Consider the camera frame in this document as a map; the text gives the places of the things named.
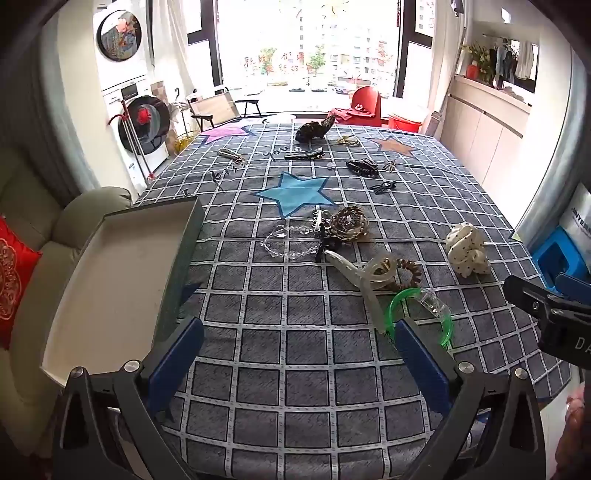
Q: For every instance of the white curtain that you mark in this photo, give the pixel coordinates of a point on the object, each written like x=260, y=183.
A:
x=178, y=46

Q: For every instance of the beige folding chair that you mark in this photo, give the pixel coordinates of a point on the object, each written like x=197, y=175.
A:
x=214, y=108

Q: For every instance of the grey checked star tablecloth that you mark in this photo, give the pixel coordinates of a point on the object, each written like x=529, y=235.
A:
x=295, y=350

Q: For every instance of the red plastic chair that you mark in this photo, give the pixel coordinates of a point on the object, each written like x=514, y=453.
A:
x=367, y=101

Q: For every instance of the translucent white hair claw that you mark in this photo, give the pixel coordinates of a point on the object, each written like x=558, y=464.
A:
x=369, y=295

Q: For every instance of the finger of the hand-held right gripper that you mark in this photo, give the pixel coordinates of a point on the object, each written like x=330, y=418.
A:
x=575, y=284
x=526, y=295

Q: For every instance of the red cloth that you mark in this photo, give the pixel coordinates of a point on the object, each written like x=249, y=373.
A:
x=341, y=114

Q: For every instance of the beige low cabinet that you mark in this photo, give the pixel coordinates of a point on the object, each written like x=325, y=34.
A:
x=480, y=124

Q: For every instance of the white tumble dryer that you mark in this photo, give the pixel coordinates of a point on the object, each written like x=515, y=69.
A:
x=120, y=34

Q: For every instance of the black long barrette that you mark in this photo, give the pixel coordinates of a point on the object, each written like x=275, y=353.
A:
x=304, y=153

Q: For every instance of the large window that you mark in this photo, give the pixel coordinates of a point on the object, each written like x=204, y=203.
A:
x=309, y=46

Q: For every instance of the silver metal hair clip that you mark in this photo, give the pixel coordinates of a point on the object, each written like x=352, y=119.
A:
x=318, y=219

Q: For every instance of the white shallow cardboard box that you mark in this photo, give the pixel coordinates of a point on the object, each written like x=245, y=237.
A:
x=115, y=286

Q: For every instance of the white bag blue print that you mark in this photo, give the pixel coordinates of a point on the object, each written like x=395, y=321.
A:
x=572, y=212

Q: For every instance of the red embroidered cushion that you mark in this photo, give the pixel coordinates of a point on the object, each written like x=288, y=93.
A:
x=14, y=277

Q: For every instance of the small bronze claw clip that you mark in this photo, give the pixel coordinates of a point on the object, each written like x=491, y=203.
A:
x=389, y=166

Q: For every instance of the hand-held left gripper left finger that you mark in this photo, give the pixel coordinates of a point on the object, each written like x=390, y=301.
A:
x=178, y=355

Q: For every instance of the hanging clothes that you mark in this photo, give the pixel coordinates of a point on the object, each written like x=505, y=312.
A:
x=524, y=60

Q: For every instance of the beige leather sofa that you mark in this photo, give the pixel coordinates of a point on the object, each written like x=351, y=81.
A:
x=83, y=212

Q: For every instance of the red vase with flowers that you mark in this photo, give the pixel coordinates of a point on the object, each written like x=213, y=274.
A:
x=473, y=69

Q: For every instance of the large dark fabric bow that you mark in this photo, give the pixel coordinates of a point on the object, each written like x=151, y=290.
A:
x=311, y=130

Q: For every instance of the polka dot cream scrunchie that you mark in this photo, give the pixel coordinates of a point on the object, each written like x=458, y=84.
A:
x=466, y=251

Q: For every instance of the dark small claw clip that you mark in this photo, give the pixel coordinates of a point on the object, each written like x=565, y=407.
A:
x=325, y=242

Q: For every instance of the blue plastic stool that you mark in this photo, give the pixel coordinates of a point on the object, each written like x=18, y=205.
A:
x=554, y=258

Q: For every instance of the red bucket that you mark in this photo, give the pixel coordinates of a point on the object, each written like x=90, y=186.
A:
x=405, y=123

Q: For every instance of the white washing machine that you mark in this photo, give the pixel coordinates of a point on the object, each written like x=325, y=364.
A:
x=147, y=124

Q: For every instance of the green translucent bangle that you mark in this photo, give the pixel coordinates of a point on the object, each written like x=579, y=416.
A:
x=445, y=330

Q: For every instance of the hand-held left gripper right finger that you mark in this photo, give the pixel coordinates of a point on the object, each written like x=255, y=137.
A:
x=420, y=355

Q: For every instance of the red hooked pole stand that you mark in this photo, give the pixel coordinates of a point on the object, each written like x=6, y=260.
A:
x=123, y=117

